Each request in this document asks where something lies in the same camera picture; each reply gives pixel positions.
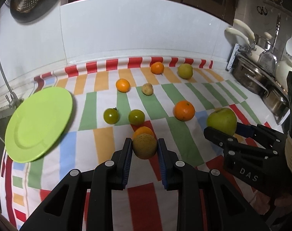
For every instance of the cream handled pot upper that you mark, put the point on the cream handled pot upper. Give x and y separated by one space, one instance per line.
262 41

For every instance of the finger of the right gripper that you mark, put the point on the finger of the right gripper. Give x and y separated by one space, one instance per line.
228 143
261 134

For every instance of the dark green tomato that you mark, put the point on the dark green tomato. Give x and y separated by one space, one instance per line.
136 117
111 116

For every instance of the white ceramic jug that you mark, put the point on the white ceramic jug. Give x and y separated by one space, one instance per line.
284 66

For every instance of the brown round fruit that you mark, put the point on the brown round fruit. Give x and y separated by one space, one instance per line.
144 146
147 89

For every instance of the small orange mandarin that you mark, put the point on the small orange mandarin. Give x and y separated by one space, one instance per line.
157 68
123 85

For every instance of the large orange mandarin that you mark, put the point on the large orange mandarin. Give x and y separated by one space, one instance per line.
184 111

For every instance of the yellow-green apple back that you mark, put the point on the yellow-green apple back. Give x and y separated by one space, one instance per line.
185 71

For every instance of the small orange mandarin left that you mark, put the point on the small orange mandarin left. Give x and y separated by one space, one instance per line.
123 85

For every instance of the metal spatula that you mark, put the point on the metal spatula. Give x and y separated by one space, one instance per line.
267 59

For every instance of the steel pot with handle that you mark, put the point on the steel pot with handle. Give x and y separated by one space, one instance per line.
249 76

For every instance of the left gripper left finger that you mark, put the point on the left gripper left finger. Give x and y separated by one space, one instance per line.
84 196

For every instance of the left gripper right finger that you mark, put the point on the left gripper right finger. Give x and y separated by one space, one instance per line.
206 200

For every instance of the person's hand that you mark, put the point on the person's hand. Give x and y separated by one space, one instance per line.
261 203

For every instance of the cream handled pot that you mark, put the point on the cream handled pot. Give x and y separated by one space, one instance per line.
262 41
247 46

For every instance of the black frying pan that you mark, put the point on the black frying pan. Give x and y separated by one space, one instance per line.
37 0

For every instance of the brown round fruit back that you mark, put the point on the brown round fruit back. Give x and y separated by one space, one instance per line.
147 89

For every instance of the large green apple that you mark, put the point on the large green apple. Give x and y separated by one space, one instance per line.
224 120

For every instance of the thin chrome gooseneck faucet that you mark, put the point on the thin chrome gooseneck faucet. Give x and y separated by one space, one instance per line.
15 101

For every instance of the brown round fruit front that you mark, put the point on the brown round fruit front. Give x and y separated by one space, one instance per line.
144 146

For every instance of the small orange mandarin back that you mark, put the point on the small orange mandarin back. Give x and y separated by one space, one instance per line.
157 68

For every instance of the green plastic plate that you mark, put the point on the green plastic plate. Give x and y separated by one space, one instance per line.
37 124

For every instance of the striped colourful tablecloth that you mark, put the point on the striped colourful tablecloth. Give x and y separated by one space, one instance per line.
167 97

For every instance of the cream handled pot lower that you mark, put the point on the cream handled pot lower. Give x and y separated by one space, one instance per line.
247 46

